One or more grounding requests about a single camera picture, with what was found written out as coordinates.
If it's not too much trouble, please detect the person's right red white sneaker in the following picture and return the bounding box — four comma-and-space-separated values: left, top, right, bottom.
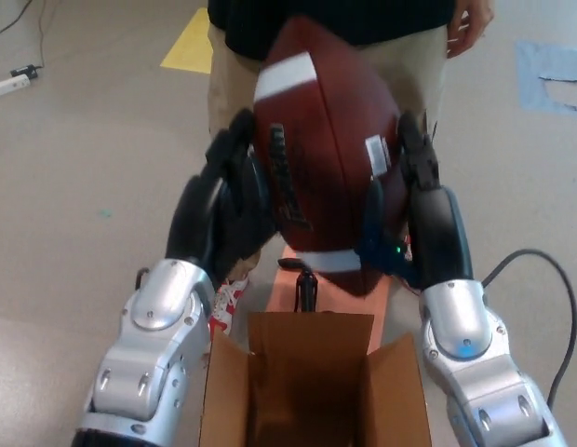
208, 274, 251, 336

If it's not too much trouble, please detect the open brown cardboard box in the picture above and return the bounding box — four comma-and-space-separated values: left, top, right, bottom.
198, 311, 433, 447

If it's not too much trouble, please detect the black robot wrist cable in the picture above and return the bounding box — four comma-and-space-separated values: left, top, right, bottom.
481, 249, 577, 420

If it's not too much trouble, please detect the white power strip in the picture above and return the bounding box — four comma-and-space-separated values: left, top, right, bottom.
0, 74, 32, 99

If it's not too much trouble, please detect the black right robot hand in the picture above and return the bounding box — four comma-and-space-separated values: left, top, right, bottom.
356, 111, 474, 292

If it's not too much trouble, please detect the brown leather american football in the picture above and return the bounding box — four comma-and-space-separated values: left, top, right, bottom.
251, 17, 410, 299

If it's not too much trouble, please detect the thin black floor cable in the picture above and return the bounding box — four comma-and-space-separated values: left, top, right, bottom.
36, 0, 61, 69
0, 0, 27, 41

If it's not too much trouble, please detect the black shirt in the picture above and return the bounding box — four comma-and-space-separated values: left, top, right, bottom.
207, 0, 469, 55

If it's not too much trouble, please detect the yellow floor tape mark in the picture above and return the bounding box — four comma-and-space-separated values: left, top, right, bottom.
160, 7, 215, 75

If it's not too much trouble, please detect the black hand air pump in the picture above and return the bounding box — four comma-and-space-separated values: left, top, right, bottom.
277, 258, 320, 314

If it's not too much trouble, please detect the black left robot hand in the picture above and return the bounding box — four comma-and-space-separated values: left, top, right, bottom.
165, 107, 276, 284

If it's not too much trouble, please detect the person's left hand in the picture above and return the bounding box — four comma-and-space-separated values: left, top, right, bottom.
445, 0, 497, 60

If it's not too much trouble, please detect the blue torn tape patch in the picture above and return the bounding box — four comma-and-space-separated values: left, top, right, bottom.
515, 40, 577, 113

